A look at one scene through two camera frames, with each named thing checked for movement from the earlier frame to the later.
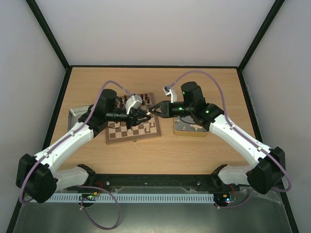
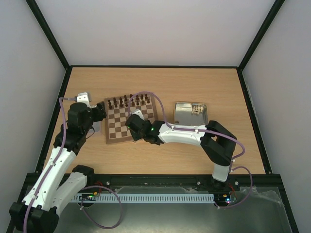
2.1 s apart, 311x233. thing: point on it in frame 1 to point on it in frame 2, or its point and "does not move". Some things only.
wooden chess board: [118, 131] does not move
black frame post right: [260, 33] does not move
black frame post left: [45, 26] does not move
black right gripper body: [164, 109] to [132, 125]
